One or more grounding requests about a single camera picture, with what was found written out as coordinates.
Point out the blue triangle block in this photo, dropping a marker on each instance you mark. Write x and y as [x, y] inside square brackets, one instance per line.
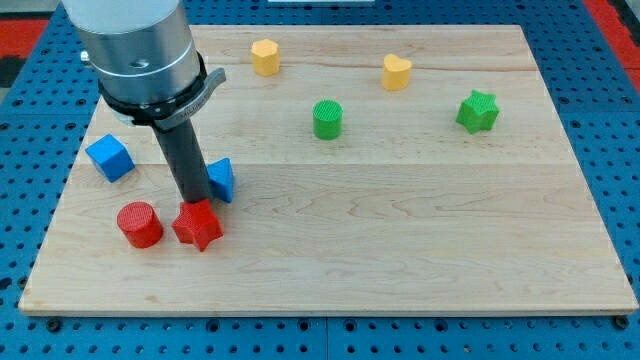
[221, 179]

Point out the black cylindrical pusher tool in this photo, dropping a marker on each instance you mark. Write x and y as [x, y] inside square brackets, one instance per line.
[185, 160]

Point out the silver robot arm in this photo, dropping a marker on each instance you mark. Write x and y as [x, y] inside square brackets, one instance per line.
[149, 71]

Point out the wooden board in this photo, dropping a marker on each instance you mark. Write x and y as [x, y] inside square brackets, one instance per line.
[405, 214]

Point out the green cylinder block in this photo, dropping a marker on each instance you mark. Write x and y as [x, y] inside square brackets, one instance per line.
[327, 119]

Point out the red star block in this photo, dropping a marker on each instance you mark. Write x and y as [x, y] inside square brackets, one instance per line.
[197, 224]

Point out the yellow heart block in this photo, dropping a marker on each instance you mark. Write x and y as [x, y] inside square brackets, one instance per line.
[396, 72]

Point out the yellow hexagon block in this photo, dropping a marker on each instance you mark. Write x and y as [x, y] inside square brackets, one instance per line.
[265, 57]

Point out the green star block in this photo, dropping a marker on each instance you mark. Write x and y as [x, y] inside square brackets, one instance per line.
[478, 112]

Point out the red cylinder block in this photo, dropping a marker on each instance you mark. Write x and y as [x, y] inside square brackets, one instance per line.
[139, 224]

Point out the blue cube block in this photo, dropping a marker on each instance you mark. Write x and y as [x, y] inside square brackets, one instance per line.
[110, 157]

